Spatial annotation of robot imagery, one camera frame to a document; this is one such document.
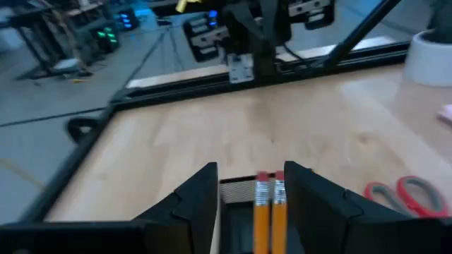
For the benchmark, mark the black device with blue lights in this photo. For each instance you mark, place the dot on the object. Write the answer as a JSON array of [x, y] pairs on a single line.
[[125, 19]]

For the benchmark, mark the dark metal rack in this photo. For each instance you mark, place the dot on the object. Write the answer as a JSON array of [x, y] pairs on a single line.
[[46, 39]]

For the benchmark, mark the pink sticky note pad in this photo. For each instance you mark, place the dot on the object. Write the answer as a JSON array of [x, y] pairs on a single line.
[[445, 114]]

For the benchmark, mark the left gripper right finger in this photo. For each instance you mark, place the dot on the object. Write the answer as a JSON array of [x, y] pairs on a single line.
[[318, 211]]

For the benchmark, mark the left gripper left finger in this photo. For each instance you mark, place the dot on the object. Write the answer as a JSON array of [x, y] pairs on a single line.
[[190, 218]]

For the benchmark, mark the orange pencil with red eraser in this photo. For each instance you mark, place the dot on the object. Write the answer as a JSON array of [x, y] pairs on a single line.
[[279, 218], [261, 218]]

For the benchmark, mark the black device with blue light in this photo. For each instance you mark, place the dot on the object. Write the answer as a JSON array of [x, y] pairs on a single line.
[[203, 39]]

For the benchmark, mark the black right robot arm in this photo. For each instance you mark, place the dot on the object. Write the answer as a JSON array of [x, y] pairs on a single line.
[[268, 42]]

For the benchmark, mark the black device with green lights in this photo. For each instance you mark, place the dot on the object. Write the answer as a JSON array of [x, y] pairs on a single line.
[[106, 39]]

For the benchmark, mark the white plant pot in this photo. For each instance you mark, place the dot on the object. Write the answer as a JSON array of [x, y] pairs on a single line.
[[427, 63]]

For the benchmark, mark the red scissors with grey grips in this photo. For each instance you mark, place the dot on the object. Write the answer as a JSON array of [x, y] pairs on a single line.
[[411, 201]]

